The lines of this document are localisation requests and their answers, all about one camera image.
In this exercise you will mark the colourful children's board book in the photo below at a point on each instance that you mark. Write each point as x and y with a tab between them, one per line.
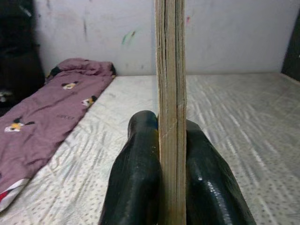
171	93

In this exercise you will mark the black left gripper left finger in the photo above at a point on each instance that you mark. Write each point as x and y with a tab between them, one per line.
136	182

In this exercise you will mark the pink cartoon mouse blanket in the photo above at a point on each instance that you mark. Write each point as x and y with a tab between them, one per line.
47	112

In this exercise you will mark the black tufted studded headboard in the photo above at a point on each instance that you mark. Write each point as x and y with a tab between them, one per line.
293	58

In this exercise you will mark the quilted white grey mattress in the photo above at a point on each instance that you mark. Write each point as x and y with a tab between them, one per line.
234	117

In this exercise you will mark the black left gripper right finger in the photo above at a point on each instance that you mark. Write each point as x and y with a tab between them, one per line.
206	187

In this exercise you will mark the black bag heap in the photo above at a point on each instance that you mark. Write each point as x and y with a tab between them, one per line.
18	58

